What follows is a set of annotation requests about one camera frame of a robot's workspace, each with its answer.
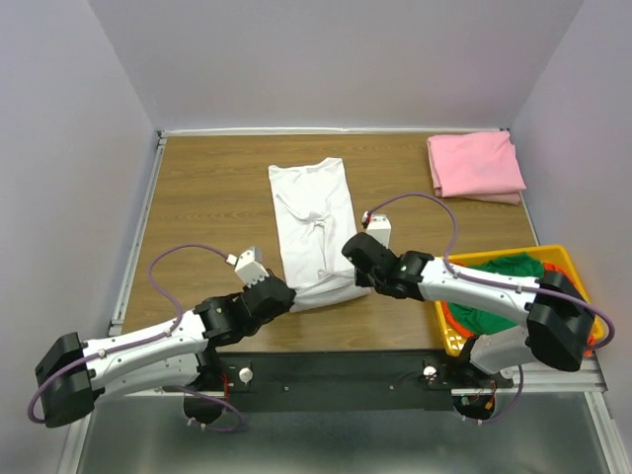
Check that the green t shirt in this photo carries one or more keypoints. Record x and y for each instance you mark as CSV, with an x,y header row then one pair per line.
x,y
503,269

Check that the yellow plastic basket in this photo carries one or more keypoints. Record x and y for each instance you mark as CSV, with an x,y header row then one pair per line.
x,y
454,335

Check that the orange t shirt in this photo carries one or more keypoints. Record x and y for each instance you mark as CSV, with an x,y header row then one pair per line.
x,y
454,321

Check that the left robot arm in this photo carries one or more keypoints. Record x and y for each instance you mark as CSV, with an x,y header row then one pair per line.
x,y
73,373

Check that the folded pink t shirt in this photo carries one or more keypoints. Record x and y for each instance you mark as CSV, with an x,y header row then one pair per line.
x,y
479,165

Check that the aluminium frame rail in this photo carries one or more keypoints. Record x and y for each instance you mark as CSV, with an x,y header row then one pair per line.
x,y
119,376

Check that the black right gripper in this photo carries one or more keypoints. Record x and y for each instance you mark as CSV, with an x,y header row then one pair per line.
x,y
361,279

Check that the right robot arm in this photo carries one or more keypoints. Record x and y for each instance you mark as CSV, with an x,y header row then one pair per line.
x,y
551,322

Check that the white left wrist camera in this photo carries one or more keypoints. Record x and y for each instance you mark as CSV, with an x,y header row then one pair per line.
x,y
248,266

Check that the white t shirt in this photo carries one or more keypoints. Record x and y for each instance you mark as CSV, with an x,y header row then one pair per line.
x,y
314,220

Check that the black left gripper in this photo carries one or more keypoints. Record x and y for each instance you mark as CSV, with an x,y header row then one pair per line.
x,y
288,305

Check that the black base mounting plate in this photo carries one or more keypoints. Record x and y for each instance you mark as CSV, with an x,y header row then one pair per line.
x,y
343,381

